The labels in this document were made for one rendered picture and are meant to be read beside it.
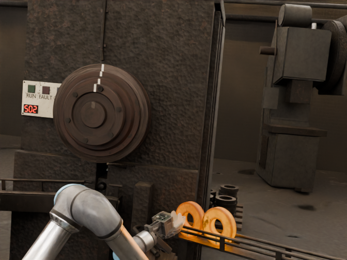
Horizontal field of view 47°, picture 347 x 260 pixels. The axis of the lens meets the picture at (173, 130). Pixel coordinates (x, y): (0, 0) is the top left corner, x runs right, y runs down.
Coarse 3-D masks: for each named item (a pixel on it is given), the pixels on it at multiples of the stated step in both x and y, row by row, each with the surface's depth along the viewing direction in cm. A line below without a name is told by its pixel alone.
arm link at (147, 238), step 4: (140, 232) 156; (144, 232) 155; (148, 232) 156; (140, 236) 153; (144, 236) 153; (148, 236) 154; (144, 240) 152; (148, 240) 153; (152, 240) 154; (148, 244) 153; (152, 244) 154; (148, 248) 153
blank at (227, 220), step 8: (216, 208) 163; (224, 208) 163; (208, 216) 166; (216, 216) 163; (224, 216) 160; (232, 216) 161; (208, 224) 166; (224, 224) 160; (232, 224) 159; (216, 232) 166; (224, 232) 161; (232, 232) 158
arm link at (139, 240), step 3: (132, 237) 154; (135, 237) 153; (138, 237) 152; (135, 240) 151; (138, 240) 151; (141, 240) 152; (138, 243) 150; (141, 243) 151; (144, 243) 151; (141, 246) 150; (144, 246) 151; (141, 249) 150; (144, 249) 151; (144, 252) 152; (114, 255) 148; (114, 258) 149; (117, 258) 147
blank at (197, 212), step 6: (180, 204) 177; (186, 204) 174; (192, 204) 172; (198, 204) 174; (180, 210) 177; (186, 210) 174; (192, 210) 172; (198, 210) 170; (186, 216) 178; (198, 216) 170; (186, 222) 177; (198, 222) 170; (198, 228) 170; (186, 234) 174
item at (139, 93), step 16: (96, 64) 189; (64, 80) 192; (128, 80) 187; (144, 96) 186; (144, 112) 187; (144, 128) 188; (64, 144) 194; (128, 144) 189; (96, 160) 192; (112, 160) 191
